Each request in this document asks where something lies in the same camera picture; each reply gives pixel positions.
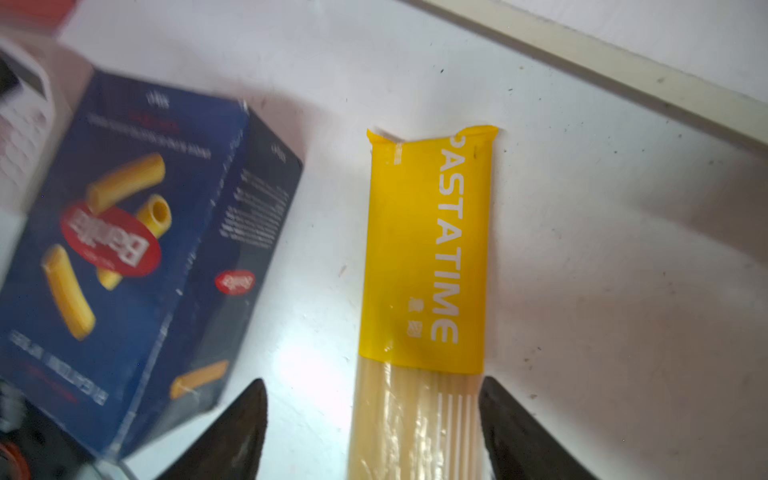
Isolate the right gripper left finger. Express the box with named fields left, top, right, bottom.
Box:
left=160, top=379, right=268, bottom=480

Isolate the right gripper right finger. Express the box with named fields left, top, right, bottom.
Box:
left=478, top=376, right=595, bottom=480

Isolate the yellow Pastatime bag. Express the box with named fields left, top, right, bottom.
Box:
left=347, top=126, right=498, bottom=479

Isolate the blue Barilla rigatoni box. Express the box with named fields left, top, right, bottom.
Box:
left=1, top=71, right=304, bottom=459

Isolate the white two-tier shelf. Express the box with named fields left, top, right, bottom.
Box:
left=410, top=1, right=767, bottom=150

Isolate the white calculator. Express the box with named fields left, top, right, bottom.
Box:
left=1, top=38, right=56, bottom=211

